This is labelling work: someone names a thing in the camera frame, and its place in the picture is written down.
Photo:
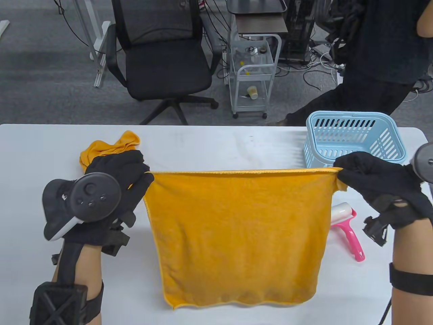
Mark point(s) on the person's right hand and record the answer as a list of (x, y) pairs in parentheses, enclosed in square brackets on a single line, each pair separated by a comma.
[(382, 182)]

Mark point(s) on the person's left hand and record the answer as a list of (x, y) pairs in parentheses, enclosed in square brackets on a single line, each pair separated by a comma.
[(132, 179)]

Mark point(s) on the yellow square towel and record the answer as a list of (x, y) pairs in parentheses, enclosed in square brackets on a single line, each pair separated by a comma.
[(236, 237), (101, 145)]

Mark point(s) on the pink lint roller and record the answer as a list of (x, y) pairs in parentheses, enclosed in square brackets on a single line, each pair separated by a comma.
[(351, 237)]

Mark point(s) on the person's left forearm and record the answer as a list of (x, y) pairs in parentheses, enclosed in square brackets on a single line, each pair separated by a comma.
[(88, 267)]

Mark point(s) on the grey right hand controller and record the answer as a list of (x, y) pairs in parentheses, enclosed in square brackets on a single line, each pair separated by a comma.
[(424, 162)]

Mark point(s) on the light blue plastic basket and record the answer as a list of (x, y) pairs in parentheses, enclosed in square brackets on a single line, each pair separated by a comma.
[(341, 149)]

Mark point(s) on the black mesh office chair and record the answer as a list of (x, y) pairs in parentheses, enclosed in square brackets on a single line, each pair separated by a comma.
[(165, 64)]

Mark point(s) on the paper cup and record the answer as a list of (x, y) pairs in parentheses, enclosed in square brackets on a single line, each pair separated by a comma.
[(252, 92)]

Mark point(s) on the white rolling cart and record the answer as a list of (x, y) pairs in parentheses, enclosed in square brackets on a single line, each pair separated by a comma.
[(254, 76)]

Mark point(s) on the black computer tower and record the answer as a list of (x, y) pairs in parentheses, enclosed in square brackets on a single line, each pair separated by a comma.
[(297, 30)]

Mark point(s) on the white desk foot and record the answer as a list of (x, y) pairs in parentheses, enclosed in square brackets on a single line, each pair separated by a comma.
[(2, 27)]

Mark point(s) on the dark side table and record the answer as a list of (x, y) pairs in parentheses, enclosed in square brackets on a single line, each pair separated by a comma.
[(260, 23)]

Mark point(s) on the white desk leg frame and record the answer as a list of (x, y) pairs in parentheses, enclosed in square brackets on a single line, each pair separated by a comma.
[(101, 57)]

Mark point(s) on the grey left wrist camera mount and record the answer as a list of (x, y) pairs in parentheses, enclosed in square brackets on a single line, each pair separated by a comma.
[(57, 304)]

